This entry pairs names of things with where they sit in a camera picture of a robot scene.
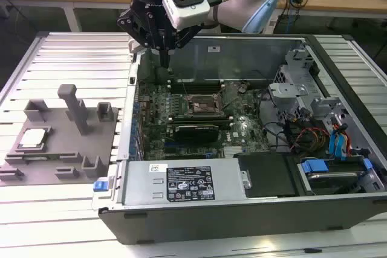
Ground red yellow power wires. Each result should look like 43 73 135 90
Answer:
290 127 331 153

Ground silver topped CPU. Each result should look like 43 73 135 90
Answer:
17 127 51 151

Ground thin metal locking lever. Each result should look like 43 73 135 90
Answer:
177 73 190 98

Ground black power cable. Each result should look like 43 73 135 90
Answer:
282 109 299 153

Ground black power supply label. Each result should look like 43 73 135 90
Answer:
166 166 215 202

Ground black graphics card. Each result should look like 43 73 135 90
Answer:
174 123 221 144

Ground blue disk carrier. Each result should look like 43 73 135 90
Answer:
298 157 379 195

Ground silver power supply unit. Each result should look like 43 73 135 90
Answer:
120 159 246 207

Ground grey metal drive cage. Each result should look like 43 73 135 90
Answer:
267 45 383 162

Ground black plastic shroud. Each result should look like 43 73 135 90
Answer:
234 151 300 199

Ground black grey PC case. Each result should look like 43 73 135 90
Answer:
97 32 387 245

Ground blue flat data cable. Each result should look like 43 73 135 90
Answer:
328 129 341 158
337 135 349 160

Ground black RAM slot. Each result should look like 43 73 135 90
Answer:
168 121 235 125
168 114 233 118
167 88 226 94
168 116 234 120
167 77 224 83
168 118 234 123
167 84 225 89
167 81 225 86

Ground small silver chipset heatsink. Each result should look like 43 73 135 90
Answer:
223 146 243 158

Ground grey parts rack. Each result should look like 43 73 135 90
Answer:
0 84 119 186

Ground black expansion slot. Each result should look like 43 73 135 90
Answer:
164 146 214 155

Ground hard disk drive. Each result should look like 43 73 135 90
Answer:
305 172 365 195

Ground CPU socket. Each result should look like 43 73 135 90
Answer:
184 92 225 119

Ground green motherboard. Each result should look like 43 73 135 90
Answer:
137 80 275 161

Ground silver metal latch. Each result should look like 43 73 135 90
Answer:
241 169 253 190

